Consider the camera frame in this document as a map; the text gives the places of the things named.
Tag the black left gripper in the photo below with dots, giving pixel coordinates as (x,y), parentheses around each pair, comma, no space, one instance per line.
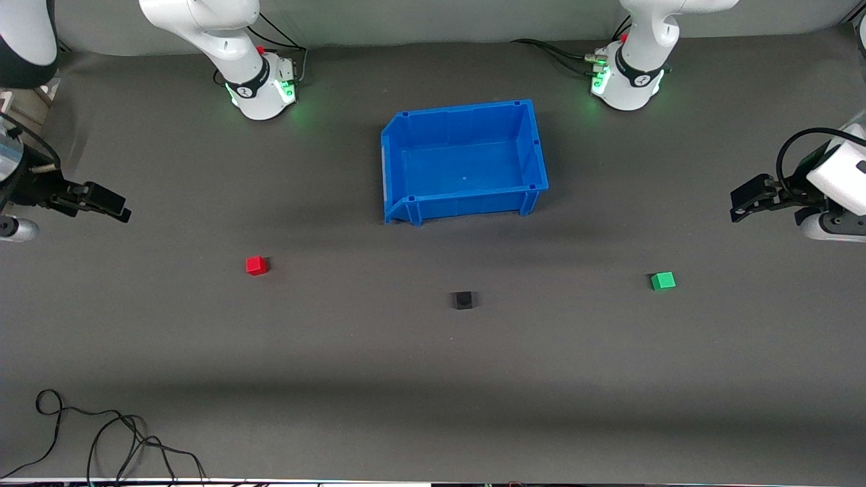
(793,197)

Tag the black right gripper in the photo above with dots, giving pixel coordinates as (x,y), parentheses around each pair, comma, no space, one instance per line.
(30,189)

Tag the green cube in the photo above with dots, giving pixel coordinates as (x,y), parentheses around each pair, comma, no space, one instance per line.
(663,281)

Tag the red cube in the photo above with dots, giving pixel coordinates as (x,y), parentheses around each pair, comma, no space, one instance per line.
(256,266)

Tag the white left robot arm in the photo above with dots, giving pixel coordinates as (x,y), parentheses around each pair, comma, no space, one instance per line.
(643,40)

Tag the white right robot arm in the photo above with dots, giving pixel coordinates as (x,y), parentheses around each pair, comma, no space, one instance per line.
(203,27)

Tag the black cube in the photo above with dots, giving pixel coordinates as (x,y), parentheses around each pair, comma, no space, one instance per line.
(463,301)

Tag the beige box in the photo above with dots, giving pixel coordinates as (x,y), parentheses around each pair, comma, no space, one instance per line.
(27,101)

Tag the blue plastic storage bin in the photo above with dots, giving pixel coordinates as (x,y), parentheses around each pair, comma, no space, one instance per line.
(467,169)

